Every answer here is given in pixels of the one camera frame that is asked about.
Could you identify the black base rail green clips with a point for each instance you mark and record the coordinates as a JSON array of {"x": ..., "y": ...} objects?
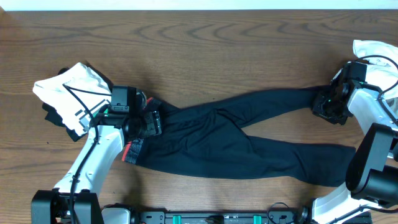
[{"x": 215, "y": 218}]

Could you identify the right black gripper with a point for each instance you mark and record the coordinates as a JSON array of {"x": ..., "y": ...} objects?
[{"x": 318, "y": 109}]

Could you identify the black leggings red waistband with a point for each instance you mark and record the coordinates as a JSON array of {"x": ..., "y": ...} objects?
[{"x": 208, "y": 141}]

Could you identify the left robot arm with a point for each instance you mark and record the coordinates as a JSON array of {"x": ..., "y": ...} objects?
[{"x": 74, "y": 198}]

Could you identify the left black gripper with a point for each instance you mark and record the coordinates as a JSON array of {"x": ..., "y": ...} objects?
[{"x": 152, "y": 121}]

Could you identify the white folded pixel-print t-shirt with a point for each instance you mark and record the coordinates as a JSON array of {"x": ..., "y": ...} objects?
[{"x": 68, "y": 93}]

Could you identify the white garment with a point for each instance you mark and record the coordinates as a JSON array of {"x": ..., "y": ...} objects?
[{"x": 381, "y": 59}]

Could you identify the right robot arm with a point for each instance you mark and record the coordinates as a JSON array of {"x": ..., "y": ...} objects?
[{"x": 370, "y": 183}]

